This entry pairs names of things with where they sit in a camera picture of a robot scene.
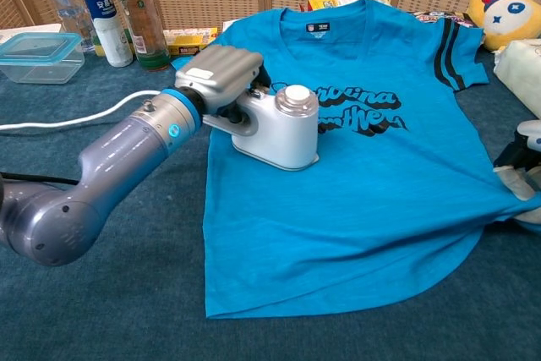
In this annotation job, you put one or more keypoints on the small yellow carton box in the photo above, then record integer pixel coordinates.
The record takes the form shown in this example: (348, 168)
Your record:
(188, 39)

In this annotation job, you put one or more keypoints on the blue Carolina Panthers T-shirt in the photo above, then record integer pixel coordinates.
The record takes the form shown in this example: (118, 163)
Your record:
(338, 217)

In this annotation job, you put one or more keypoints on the clear blue-lidded food container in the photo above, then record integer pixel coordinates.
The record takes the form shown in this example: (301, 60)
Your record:
(38, 56)

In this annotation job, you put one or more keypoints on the clear water bottle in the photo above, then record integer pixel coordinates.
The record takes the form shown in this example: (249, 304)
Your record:
(63, 1)

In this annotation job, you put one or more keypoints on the yellow plush toy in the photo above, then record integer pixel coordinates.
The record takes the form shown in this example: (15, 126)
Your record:
(507, 18)

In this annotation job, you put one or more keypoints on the dark sanitary pad pack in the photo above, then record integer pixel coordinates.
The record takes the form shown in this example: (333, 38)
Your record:
(431, 16)

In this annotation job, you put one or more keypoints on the white bottle with blue cap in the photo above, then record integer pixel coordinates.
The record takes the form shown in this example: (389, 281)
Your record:
(110, 35)

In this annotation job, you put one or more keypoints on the white handheld steamer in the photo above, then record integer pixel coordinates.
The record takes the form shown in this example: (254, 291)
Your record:
(283, 137)

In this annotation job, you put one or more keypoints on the white flat packet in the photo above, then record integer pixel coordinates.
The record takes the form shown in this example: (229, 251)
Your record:
(228, 25)

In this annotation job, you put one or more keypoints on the dark teal table carpet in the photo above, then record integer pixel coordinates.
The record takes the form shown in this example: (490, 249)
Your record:
(127, 302)

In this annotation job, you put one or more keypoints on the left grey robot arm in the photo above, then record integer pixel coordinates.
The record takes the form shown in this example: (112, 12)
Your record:
(105, 166)

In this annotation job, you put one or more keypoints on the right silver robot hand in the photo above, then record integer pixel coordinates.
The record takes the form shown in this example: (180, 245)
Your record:
(530, 166)

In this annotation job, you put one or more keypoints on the green-label tea bottle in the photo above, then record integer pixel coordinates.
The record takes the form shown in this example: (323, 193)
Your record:
(143, 27)

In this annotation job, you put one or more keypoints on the long white tissue pack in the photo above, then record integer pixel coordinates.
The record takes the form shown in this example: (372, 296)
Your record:
(522, 69)

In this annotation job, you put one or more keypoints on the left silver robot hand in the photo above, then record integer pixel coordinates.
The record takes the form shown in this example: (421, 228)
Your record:
(220, 69)

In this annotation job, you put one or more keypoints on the yellow snack bag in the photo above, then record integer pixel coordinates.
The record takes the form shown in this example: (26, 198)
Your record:
(325, 1)

